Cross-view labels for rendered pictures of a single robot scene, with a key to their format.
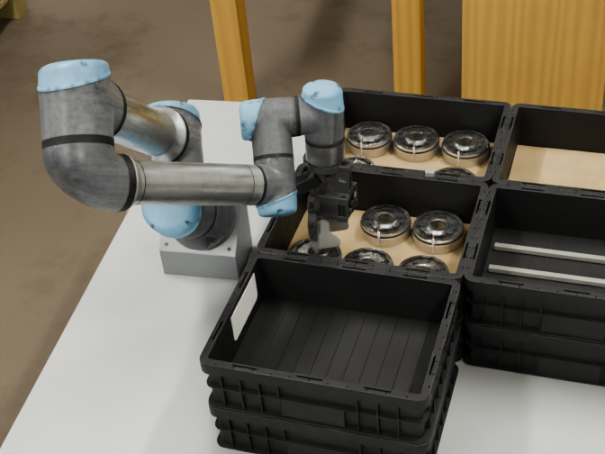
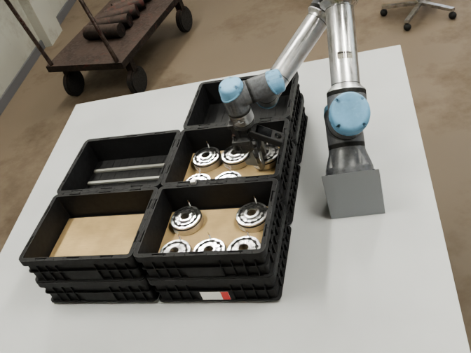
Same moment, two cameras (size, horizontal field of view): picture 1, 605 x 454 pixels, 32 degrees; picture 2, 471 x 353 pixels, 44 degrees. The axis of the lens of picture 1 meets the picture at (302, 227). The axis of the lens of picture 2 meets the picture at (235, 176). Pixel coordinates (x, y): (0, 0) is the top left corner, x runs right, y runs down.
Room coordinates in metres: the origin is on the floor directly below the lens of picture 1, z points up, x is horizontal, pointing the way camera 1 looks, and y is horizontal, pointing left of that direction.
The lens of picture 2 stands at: (3.20, -0.07, 2.08)
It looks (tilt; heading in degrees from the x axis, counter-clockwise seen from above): 39 degrees down; 182
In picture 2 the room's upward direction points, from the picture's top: 20 degrees counter-clockwise
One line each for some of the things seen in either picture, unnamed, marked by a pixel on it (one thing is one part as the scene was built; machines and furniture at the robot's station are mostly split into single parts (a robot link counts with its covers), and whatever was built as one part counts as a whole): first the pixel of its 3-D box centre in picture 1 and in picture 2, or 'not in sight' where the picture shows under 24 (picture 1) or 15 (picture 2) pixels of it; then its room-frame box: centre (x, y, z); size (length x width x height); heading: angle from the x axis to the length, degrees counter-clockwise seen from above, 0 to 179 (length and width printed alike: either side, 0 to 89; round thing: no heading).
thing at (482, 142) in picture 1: (465, 143); (174, 253); (1.95, -0.38, 0.86); 0.10 x 0.10 x 0.01
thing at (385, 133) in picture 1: (369, 134); (244, 249); (2.03, -0.17, 0.86); 0.10 x 0.10 x 0.01
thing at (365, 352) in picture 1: (335, 345); (245, 111); (1.36, -0.04, 0.87); 0.40 x 0.30 x 0.11; 69
